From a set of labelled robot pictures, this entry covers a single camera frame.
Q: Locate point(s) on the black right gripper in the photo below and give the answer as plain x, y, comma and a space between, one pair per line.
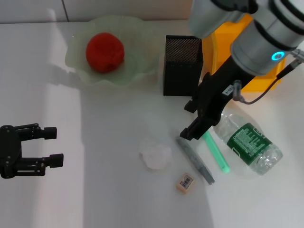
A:
213, 95

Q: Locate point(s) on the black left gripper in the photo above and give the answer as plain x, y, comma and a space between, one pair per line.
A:
9, 152

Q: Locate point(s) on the mint green pen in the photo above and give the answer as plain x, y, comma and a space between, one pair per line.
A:
217, 154

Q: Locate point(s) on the white paper ball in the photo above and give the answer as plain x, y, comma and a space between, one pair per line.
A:
155, 154

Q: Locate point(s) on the clear water bottle green label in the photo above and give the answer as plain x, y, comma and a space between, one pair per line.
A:
251, 147

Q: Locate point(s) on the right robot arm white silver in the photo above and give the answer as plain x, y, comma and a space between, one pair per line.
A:
268, 35

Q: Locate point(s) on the grey pen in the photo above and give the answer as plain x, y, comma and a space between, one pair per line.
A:
194, 160

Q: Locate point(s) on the black mesh pen holder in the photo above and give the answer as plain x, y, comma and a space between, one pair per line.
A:
183, 71

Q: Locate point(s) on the tan eraser with barcode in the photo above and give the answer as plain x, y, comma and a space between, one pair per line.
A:
185, 183

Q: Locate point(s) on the green glass fruit plate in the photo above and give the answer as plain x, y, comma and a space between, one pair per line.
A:
133, 47

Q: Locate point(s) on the yellow plastic storage bin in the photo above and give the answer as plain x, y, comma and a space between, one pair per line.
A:
225, 47

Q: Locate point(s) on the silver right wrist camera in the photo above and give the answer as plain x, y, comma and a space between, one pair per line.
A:
209, 21

